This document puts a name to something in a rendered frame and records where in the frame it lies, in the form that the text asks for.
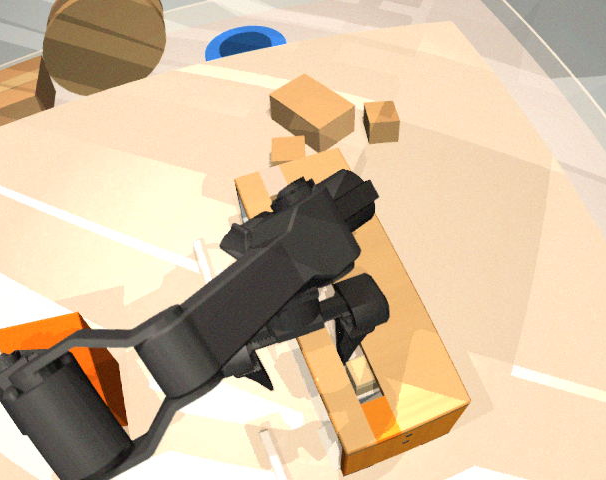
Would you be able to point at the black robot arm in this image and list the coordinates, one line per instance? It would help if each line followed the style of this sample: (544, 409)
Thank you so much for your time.
(306, 241)

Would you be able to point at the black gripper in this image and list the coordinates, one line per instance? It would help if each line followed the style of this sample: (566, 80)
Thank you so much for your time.
(358, 306)

